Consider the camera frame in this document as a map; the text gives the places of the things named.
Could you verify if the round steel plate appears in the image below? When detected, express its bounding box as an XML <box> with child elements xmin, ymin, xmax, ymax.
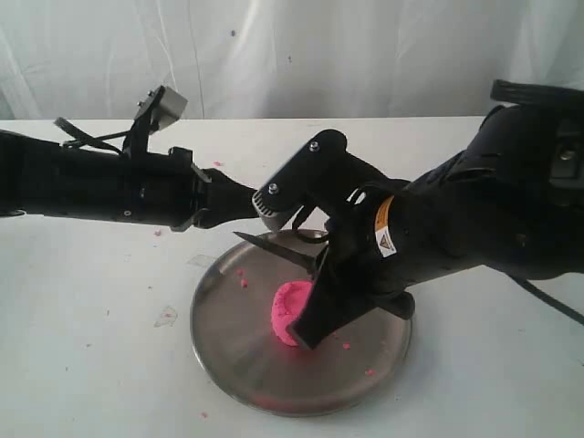
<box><xmin>191</xmin><ymin>240</ymin><xmax>412</xmax><ymax>417</ymax></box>

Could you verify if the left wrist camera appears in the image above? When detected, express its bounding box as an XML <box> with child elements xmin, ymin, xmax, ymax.
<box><xmin>134</xmin><ymin>86</ymin><xmax>188</xmax><ymax>133</ymax></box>

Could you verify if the clear tape piece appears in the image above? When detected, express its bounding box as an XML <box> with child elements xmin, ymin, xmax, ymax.
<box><xmin>153</xmin><ymin>306</ymin><xmax>178</xmax><ymax>329</ymax></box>

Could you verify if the pink dough lump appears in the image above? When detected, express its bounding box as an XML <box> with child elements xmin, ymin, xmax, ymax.
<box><xmin>271</xmin><ymin>280</ymin><xmax>313</xmax><ymax>347</ymax></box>

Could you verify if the white backdrop curtain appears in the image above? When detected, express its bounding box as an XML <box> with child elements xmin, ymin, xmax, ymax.
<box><xmin>1</xmin><ymin>1</ymin><xmax>583</xmax><ymax>120</ymax></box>

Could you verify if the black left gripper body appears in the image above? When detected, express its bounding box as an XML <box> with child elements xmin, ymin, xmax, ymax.
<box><xmin>122</xmin><ymin>147</ymin><xmax>210</xmax><ymax>232</ymax></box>

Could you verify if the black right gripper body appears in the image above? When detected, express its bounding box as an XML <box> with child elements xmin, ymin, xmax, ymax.
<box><xmin>318</xmin><ymin>154</ymin><xmax>456</xmax><ymax>301</ymax></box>

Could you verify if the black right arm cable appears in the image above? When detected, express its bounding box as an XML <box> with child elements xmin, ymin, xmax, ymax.
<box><xmin>510</xmin><ymin>273</ymin><xmax>584</xmax><ymax>325</ymax></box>

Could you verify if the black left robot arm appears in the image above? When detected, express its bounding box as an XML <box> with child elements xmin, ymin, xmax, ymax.
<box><xmin>1</xmin><ymin>130</ymin><xmax>257</xmax><ymax>232</ymax></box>

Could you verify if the clear tape strip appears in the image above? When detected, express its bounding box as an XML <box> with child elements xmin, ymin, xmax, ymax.
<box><xmin>188</xmin><ymin>254</ymin><xmax>216</xmax><ymax>269</ymax></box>

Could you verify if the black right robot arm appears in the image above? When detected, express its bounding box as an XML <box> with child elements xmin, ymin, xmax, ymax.
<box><xmin>287</xmin><ymin>79</ymin><xmax>583</xmax><ymax>349</ymax></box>

